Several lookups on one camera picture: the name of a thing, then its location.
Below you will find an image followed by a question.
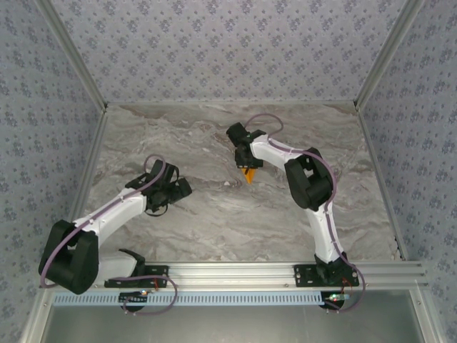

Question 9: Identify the aluminium side rail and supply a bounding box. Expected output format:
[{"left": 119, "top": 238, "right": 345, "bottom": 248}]
[
  {"left": 55, "top": 106, "right": 110, "bottom": 264},
  {"left": 353, "top": 101, "right": 410, "bottom": 262}
]

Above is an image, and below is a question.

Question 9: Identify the slotted grey cable duct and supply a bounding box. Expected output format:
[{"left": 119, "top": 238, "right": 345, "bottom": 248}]
[{"left": 52, "top": 291, "right": 326, "bottom": 307}]

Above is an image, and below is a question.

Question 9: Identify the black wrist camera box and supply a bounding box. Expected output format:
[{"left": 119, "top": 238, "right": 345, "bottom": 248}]
[
  {"left": 226, "top": 122, "right": 251, "bottom": 146},
  {"left": 149, "top": 159, "right": 179, "bottom": 186}
]

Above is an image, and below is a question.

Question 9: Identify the aluminium mounting rail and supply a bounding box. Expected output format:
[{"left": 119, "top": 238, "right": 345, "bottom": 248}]
[{"left": 39, "top": 261, "right": 429, "bottom": 289}]

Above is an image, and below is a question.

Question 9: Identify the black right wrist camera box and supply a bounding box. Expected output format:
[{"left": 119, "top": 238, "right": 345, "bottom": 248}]
[{"left": 226, "top": 122, "right": 251, "bottom": 146}]

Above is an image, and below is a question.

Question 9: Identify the small circuit board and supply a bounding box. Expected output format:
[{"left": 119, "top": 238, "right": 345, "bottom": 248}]
[
  {"left": 119, "top": 291, "right": 149, "bottom": 305},
  {"left": 320, "top": 292, "right": 349, "bottom": 305}
]

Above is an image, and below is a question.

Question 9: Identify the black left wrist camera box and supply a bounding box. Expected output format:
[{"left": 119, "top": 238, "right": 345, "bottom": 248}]
[{"left": 149, "top": 159, "right": 179, "bottom": 186}]

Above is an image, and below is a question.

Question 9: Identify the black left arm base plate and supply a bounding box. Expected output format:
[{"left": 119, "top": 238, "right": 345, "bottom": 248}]
[{"left": 104, "top": 264, "right": 170, "bottom": 289}]

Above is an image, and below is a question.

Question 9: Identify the aluminium frame post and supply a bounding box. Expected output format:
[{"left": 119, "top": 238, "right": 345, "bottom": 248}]
[
  {"left": 354, "top": 0, "right": 426, "bottom": 109},
  {"left": 35, "top": 0, "right": 109, "bottom": 112}
]

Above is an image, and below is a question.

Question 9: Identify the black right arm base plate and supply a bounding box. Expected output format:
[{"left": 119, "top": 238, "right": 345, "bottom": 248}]
[{"left": 294, "top": 264, "right": 361, "bottom": 289}]

